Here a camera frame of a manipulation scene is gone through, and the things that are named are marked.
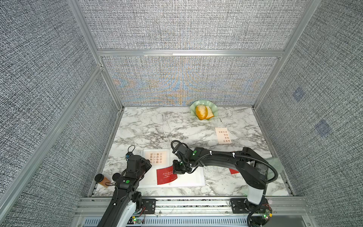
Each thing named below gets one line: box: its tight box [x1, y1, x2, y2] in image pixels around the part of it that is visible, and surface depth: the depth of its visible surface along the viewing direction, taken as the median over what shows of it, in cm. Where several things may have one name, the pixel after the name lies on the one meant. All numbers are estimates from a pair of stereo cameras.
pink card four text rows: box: [149, 150, 167, 165], surface depth 91 cm
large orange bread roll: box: [195, 104, 208, 121], surface depth 109 cm
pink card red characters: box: [215, 127, 233, 145], surface depth 105 cm
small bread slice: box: [205, 105, 215, 120], surface depth 112 cm
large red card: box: [156, 165, 178, 185], surface depth 84 cm
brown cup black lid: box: [94, 173, 112, 188], surface depth 76 cm
